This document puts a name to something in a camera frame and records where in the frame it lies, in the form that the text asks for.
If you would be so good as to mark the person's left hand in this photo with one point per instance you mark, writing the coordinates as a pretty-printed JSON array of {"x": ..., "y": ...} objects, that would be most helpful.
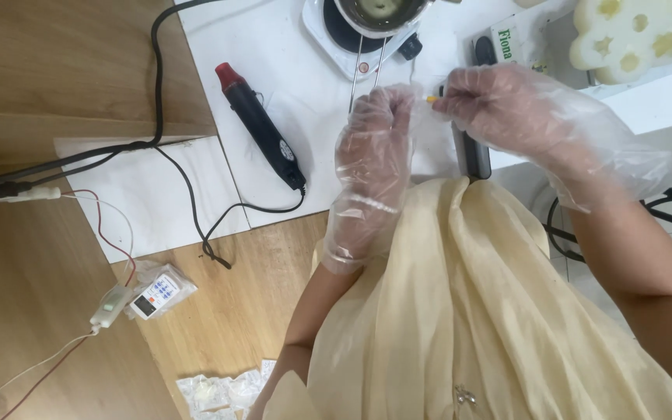
[{"x": 371, "y": 169}]

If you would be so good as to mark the person's right hand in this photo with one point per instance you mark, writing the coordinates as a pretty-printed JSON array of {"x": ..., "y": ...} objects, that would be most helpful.
[{"x": 517, "y": 111}]

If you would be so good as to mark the person's right fingers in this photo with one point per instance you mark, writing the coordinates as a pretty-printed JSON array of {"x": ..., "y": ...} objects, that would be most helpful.
[{"x": 458, "y": 96}]

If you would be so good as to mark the person's left fingers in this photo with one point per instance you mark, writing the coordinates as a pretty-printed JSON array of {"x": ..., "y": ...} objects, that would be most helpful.
[{"x": 385, "y": 102}]

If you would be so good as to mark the small yellow-tipped candle wick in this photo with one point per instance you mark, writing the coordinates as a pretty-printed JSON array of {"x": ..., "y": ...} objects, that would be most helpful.
[{"x": 430, "y": 99}]

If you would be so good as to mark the black hot plate knob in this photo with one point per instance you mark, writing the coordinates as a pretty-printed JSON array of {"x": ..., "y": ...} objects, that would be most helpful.
[{"x": 410, "y": 46}]

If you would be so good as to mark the dark grey flat bar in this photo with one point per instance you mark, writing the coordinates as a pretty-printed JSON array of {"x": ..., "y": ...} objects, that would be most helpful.
[{"x": 471, "y": 157}]

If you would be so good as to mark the white box green label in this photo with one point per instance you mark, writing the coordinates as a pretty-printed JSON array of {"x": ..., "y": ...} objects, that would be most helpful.
[{"x": 514, "y": 44}]

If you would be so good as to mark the large white board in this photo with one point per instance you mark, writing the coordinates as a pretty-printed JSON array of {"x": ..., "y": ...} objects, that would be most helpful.
[{"x": 307, "y": 116}]

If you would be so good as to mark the metal melting pot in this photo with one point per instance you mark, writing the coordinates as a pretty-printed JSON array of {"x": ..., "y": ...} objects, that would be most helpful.
[{"x": 380, "y": 14}]

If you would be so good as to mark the white electric hot plate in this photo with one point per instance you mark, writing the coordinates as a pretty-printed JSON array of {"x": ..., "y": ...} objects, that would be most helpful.
[{"x": 318, "y": 29}]

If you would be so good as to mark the black heat gun red nozzle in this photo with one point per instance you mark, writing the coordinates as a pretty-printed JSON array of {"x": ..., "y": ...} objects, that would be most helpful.
[{"x": 263, "y": 128}]

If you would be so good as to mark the white flower-shaped silicone mould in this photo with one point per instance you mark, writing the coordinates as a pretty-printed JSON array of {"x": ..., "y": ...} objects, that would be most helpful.
[{"x": 622, "y": 41}]

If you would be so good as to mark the cream fabric dress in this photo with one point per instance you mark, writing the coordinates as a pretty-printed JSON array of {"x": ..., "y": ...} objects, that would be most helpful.
[{"x": 458, "y": 315}]

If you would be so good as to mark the small white paper sheet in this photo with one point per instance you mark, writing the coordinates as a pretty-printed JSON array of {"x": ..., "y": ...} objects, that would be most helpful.
[{"x": 155, "y": 198}]

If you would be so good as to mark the white remote in plastic bag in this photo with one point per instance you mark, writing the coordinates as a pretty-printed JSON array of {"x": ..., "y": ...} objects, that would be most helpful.
[{"x": 158, "y": 293}]

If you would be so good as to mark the silver bead brooch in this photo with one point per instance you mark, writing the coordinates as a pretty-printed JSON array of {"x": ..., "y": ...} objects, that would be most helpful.
[{"x": 465, "y": 396}]

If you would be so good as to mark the heap of clear plastic packets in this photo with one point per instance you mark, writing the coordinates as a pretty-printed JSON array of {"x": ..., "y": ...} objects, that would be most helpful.
[{"x": 222, "y": 394}]

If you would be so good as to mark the white power plug adapter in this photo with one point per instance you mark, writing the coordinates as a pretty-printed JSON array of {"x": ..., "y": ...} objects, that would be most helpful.
[{"x": 18, "y": 195}]

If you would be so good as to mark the white inline switch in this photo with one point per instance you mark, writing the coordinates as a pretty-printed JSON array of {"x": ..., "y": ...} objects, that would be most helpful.
[{"x": 111, "y": 305}]

